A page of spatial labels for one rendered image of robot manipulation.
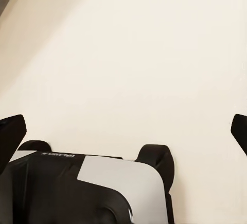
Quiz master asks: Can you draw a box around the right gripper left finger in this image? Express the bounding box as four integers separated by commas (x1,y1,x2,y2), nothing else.
0,114,27,176

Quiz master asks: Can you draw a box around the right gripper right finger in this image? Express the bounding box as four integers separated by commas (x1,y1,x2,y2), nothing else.
231,114,247,155

